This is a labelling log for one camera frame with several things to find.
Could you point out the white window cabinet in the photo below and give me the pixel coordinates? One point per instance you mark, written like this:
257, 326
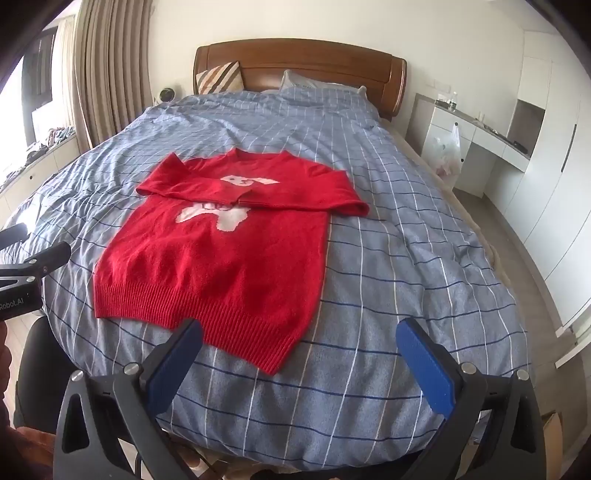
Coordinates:
41, 170

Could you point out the small round clock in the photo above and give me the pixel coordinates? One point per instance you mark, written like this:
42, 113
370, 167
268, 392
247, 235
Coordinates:
165, 94

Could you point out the blue-grey checked bed blanket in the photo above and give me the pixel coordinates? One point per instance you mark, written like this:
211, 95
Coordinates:
397, 277

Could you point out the window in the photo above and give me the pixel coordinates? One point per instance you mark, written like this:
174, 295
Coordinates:
39, 78

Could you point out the grey pillow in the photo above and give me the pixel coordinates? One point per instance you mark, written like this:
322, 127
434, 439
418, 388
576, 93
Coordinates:
300, 82

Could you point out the white wardrobe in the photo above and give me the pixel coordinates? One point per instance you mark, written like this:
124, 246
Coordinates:
554, 184

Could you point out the clear plastic bag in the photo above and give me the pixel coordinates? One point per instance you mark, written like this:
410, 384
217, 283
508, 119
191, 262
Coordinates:
448, 154

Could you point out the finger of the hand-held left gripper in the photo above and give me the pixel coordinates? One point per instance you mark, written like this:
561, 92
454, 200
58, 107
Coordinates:
13, 232
44, 258

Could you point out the white desk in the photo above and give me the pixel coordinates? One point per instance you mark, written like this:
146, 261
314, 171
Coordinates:
482, 138

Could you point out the beige curtain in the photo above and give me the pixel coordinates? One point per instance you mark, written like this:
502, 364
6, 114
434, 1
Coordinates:
115, 69

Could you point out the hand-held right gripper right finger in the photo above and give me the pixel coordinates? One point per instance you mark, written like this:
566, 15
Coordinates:
427, 367

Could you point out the wooden headboard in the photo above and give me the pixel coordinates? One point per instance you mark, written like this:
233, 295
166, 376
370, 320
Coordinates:
323, 62

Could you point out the small bottle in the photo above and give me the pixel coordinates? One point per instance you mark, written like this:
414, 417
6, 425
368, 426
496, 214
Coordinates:
454, 101

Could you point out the striped cushion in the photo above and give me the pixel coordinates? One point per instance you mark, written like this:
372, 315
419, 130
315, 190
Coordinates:
221, 78

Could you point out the red knit sweater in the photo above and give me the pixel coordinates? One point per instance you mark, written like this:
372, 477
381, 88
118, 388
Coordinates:
207, 263

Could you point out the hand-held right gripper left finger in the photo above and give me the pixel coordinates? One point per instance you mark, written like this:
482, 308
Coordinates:
174, 364

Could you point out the pile of clutter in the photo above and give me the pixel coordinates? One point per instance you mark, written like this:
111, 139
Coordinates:
37, 147

